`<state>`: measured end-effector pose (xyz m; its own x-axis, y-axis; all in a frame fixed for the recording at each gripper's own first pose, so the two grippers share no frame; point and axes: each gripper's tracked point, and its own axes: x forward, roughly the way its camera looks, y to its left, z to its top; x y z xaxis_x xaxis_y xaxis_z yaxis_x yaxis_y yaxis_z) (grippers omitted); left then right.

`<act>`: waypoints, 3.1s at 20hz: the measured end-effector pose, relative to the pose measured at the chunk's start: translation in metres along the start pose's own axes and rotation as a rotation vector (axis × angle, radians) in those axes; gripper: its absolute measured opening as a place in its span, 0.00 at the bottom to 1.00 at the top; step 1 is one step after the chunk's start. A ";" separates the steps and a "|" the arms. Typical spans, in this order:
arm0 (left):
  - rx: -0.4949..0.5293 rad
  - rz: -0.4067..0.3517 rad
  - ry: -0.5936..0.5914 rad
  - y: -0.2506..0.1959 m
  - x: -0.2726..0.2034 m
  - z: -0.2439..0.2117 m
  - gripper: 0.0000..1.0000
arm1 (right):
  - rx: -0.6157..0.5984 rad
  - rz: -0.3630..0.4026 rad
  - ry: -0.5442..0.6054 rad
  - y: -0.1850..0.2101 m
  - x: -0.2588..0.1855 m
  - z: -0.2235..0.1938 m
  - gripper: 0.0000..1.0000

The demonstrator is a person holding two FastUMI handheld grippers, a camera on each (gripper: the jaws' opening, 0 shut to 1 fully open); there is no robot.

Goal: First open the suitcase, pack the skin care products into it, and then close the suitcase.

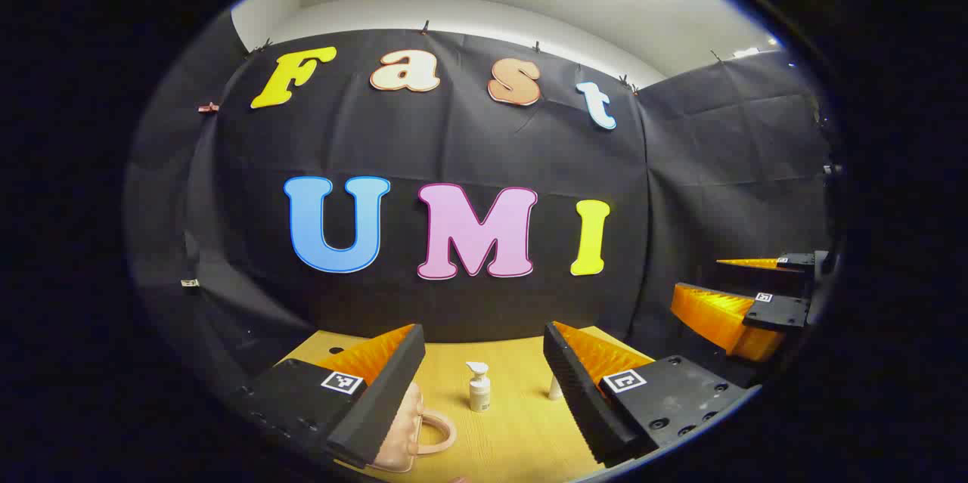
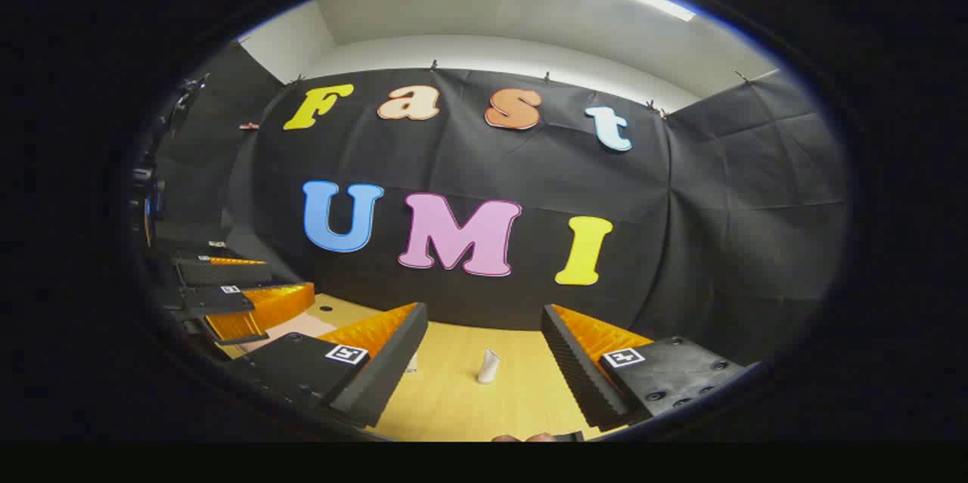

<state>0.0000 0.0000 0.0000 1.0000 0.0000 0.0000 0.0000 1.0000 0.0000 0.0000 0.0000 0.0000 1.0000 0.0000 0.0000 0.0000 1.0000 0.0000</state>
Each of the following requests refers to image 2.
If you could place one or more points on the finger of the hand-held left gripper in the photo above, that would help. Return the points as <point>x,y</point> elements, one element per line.
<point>215,301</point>
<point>227,273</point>

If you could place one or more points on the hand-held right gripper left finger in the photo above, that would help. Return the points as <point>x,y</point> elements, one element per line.
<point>393,362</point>

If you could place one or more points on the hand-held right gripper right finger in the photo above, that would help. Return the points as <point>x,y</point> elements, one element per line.
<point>578,369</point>

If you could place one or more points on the black backdrop cloth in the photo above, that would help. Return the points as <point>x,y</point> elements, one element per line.
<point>681,241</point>

